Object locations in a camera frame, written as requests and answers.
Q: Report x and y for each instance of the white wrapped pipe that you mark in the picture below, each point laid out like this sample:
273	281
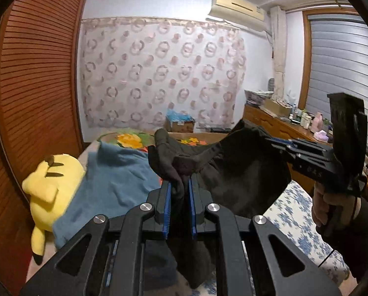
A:
279	52

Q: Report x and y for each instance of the blue floral bed sheet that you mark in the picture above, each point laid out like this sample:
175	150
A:
298	222

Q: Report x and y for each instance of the patterned storage box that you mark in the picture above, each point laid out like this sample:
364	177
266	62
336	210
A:
257	96

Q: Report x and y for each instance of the yellow flower blanket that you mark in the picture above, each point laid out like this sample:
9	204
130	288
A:
128	140

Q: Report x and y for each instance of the flat cardboard box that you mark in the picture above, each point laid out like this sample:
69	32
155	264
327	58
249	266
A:
276	108

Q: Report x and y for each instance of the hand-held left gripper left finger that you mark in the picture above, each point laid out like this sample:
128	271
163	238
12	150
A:
167	209

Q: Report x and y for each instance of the wooden louvered wardrobe door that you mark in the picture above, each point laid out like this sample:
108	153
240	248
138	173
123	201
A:
39	67

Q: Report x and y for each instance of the person's right forearm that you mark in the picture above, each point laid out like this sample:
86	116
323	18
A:
362	243

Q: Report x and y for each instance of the window with grey blinds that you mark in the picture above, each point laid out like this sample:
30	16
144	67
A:
341	61

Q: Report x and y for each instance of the blue plastic bag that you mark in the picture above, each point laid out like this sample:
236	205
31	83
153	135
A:
179	115

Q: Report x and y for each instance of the blue fleece blanket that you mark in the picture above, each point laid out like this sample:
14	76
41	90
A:
110	178

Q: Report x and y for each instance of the wall air conditioner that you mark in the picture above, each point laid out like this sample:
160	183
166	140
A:
236	9

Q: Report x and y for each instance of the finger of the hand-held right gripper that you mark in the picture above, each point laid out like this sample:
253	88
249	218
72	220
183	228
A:
307	154
294	142

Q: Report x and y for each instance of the pink tissue pack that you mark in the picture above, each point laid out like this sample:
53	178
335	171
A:
322	136

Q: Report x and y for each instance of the person's right hand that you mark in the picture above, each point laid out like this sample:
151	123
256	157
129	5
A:
319	206

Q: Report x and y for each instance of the wooden cabinet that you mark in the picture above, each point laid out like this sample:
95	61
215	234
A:
273	126

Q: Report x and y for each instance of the yellow plush toy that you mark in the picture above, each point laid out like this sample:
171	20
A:
54	178

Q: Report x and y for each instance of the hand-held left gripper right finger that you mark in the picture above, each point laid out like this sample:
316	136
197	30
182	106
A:
192	209

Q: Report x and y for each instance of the small cardboard box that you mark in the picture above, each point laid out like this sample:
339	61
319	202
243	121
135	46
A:
180	126

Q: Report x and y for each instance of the pink bottle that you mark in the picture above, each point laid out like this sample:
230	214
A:
318	121

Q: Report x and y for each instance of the black pants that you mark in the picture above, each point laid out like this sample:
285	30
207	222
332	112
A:
248	178

